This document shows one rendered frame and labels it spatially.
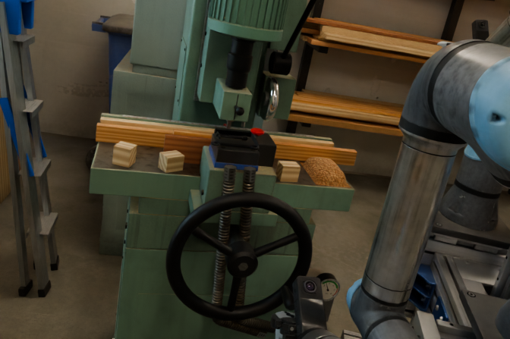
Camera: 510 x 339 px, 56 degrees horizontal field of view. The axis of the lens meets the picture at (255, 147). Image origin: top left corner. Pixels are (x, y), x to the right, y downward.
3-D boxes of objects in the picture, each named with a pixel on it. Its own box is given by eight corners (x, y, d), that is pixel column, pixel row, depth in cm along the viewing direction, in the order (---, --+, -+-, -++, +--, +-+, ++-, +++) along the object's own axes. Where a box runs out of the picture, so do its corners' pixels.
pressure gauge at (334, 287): (311, 307, 117) (318, 278, 114) (306, 296, 120) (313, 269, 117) (335, 307, 118) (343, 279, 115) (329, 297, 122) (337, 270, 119)
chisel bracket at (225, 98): (218, 125, 114) (223, 90, 111) (211, 108, 127) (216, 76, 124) (248, 129, 116) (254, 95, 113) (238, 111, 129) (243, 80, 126)
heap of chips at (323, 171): (316, 185, 113) (319, 170, 112) (299, 161, 126) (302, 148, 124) (351, 188, 115) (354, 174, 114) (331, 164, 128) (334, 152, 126)
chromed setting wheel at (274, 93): (264, 127, 129) (272, 81, 125) (255, 113, 141) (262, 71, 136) (275, 127, 130) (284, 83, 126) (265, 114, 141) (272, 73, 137)
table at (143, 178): (81, 215, 93) (83, 187, 91) (97, 155, 121) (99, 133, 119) (366, 232, 108) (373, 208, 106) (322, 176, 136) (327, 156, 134)
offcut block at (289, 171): (280, 181, 111) (283, 166, 110) (275, 175, 114) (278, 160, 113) (297, 182, 112) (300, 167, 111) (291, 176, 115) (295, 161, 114)
